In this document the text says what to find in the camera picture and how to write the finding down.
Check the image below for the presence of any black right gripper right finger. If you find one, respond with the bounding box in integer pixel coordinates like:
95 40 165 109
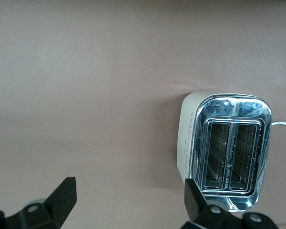
183 178 277 229

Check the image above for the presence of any white chrome two-slot toaster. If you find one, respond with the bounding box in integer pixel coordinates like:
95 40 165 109
177 92 273 213

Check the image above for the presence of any white toaster power cable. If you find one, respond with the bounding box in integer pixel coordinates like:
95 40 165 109
271 121 286 131

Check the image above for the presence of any brown table cover sheet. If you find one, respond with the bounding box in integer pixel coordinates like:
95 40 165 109
0 0 286 229

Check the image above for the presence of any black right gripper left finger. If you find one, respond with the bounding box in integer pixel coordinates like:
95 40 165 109
3 177 76 229

